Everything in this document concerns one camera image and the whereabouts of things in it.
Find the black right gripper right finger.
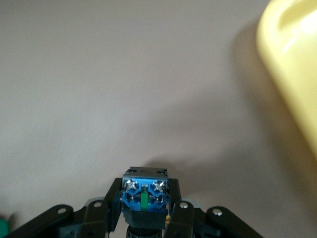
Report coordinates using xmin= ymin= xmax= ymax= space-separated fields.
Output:
xmin=164 ymin=177 xmax=264 ymax=238

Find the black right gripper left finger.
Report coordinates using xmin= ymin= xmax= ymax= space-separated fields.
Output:
xmin=4 ymin=177 xmax=125 ymax=238

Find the blue black switch block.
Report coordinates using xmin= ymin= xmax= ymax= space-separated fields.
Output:
xmin=120 ymin=166 xmax=172 ymax=238

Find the green mushroom push button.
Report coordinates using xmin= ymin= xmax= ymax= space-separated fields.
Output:
xmin=0 ymin=217 xmax=10 ymax=234

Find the brown table cover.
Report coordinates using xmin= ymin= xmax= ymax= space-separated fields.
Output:
xmin=0 ymin=0 xmax=317 ymax=238

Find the yellow plastic tray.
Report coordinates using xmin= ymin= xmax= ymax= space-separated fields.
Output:
xmin=256 ymin=0 xmax=317 ymax=159

